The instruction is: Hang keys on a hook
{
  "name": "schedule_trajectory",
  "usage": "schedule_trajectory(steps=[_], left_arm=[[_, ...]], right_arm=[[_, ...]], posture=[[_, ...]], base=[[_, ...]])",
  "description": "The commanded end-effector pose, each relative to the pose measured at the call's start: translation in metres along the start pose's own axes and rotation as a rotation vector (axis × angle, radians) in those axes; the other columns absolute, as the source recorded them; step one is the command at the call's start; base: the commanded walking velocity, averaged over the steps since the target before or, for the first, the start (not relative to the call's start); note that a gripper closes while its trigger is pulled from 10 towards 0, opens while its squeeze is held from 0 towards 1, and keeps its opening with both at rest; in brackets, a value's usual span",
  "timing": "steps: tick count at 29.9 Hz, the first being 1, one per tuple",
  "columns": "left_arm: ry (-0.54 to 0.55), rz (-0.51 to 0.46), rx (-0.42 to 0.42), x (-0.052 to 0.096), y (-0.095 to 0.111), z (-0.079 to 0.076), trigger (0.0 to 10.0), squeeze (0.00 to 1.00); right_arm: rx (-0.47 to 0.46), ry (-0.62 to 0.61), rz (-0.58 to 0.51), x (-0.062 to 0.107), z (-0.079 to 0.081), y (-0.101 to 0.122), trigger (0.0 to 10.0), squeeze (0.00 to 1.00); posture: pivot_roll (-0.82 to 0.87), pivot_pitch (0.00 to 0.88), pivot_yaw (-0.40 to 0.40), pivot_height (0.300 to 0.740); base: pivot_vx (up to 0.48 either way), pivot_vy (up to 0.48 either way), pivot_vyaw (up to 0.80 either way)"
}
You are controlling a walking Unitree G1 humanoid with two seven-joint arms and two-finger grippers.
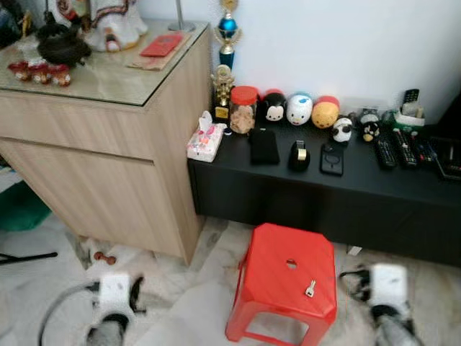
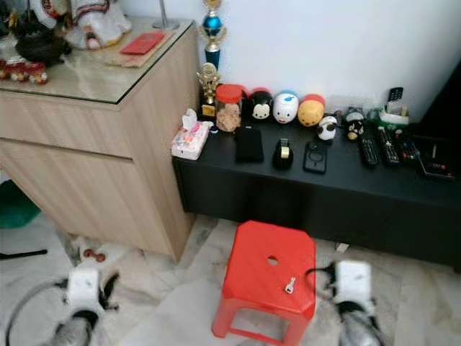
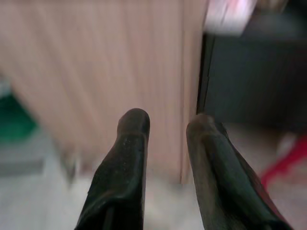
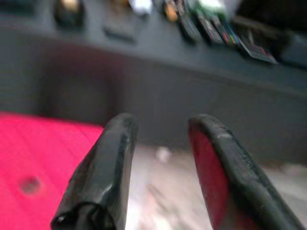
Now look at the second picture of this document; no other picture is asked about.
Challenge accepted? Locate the small brown dumbbell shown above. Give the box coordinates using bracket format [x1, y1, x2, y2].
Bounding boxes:
[82, 248, 105, 262]

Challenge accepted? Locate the red plastic stool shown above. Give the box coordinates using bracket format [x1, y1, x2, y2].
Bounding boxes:
[212, 220, 318, 346]

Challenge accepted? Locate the black low console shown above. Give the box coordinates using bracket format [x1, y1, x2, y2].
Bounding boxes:
[173, 119, 461, 273]

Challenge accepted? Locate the black rod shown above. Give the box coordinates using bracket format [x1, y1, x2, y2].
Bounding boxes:
[0, 249, 48, 259]

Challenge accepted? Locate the black phone case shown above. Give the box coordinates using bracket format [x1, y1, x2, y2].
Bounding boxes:
[303, 141, 328, 174]

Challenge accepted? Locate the green bag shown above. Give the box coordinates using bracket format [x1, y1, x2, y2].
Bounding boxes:
[0, 180, 40, 230]

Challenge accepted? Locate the light wooden cabinet glass top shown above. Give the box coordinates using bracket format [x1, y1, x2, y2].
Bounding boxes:
[0, 18, 201, 262]

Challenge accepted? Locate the black remote control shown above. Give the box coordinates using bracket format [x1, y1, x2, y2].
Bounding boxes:
[359, 132, 380, 169]
[400, 133, 420, 165]
[378, 127, 402, 167]

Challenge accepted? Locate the black tape dispenser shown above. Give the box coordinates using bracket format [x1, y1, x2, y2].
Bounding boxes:
[273, 138, 295, 171]

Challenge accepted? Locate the small white black plush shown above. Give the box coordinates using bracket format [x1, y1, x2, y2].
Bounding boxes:
[317, 115, 339, 142]

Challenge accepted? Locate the small black figure toy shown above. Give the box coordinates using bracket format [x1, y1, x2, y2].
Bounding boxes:
[345, 108, 366, 141]

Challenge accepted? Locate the flat black electronic device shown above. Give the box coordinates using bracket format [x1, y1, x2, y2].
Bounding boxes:
[414, 137, 458, 181]

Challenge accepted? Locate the black wallet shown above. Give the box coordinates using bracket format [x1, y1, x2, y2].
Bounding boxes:
[235, 126, 265, 164]

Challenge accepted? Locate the yellow bear plush toy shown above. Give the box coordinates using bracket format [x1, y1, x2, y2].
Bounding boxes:
[297, 94, 326, 128]

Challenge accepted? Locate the pink white tissue pack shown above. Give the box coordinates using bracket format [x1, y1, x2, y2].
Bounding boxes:
[171, 108, 213, 161]

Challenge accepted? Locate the white green holder box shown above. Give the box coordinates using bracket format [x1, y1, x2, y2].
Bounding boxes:
[379, 103, 410, 127]

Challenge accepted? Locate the white duck plush toy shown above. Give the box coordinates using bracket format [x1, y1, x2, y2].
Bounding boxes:
[272, 91, 300, 125]

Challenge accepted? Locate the clear jar red lid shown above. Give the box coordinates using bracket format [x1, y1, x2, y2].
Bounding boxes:
[215, 84, 244, 133]

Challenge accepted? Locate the black television screen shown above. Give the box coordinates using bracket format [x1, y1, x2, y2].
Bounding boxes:
[419, 72, 461, 139]

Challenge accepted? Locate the small gold trophy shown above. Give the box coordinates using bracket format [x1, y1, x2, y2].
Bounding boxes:
[197, 63, 221, 118]

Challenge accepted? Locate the flat wooden board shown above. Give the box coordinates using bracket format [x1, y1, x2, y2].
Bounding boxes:
[104, 27, 174, 69]

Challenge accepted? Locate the row of red figurines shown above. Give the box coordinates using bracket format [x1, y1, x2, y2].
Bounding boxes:
[0, 59, 55, 85]

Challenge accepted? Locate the red envelope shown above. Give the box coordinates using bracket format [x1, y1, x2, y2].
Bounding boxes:
[120, 31, 166, 56]

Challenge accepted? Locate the black incense pot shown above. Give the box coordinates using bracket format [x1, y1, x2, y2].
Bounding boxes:
[14, 9, 73, 66]

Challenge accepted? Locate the white robed statue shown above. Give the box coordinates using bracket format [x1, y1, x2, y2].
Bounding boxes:
[36, 0, 133, 51]

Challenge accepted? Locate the silver lamp stand base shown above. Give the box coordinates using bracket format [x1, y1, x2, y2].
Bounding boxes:
[153, 0, 179, 31]

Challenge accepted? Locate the tall blue gold trophy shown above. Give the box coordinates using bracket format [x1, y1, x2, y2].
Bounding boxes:
[200, 0, 225, 69]

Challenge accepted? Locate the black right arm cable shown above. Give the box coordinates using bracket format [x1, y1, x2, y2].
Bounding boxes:
[304, 264, 330, 285]

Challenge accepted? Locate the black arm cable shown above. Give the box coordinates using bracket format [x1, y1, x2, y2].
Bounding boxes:
[304, 264, 330, 285]
[4, 281, 69, 346]

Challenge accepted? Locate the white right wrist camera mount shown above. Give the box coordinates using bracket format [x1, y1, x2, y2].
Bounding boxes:
[335, 259, 374, 303]

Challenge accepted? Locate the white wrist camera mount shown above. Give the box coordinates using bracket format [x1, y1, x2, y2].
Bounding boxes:
[335, 259, 374, 303]
[67, 268, 103, 312]

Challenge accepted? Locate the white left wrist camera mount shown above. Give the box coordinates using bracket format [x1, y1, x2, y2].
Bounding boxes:
[67, 268, 103, 312]

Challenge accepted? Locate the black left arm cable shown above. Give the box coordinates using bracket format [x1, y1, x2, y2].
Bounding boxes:
[4, 281, 69, 346]

